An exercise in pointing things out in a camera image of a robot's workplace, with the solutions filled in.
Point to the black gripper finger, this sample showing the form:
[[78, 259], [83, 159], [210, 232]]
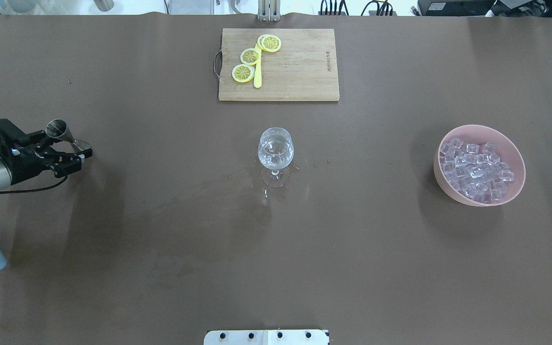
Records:
[[69, 156], [67, 167]]

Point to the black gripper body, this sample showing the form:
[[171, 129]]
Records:
[[23, 164]]

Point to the steel double jigger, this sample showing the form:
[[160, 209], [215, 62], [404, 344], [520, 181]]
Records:
[[59, 129]]

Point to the clear ice cubes pile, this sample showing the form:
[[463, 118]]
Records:
[[475, 170]]

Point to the clear wine glass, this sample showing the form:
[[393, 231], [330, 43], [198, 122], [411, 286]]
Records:
[[275, 153]]

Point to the yellow plastic knife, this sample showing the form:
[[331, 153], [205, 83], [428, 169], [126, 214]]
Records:
[[258, 78]]

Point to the middle lemon slice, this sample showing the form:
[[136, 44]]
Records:
[[250, 56]]

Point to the wooden cutting board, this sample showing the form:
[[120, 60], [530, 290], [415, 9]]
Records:
[[304, 69]]

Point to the pink bowl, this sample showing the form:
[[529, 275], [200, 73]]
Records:
[[506, 149]]

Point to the lemon slice near handle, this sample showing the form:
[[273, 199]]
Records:
[[243, 73]]

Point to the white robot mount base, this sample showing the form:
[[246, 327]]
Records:
[[268, 337]]

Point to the aluminium camera bracket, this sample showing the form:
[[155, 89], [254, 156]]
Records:
[[269, 10]]

